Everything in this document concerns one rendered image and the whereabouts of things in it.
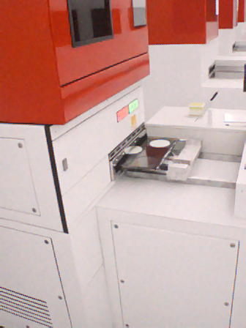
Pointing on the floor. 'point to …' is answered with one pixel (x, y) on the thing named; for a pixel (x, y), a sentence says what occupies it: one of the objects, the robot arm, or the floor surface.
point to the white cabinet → (173, 271)
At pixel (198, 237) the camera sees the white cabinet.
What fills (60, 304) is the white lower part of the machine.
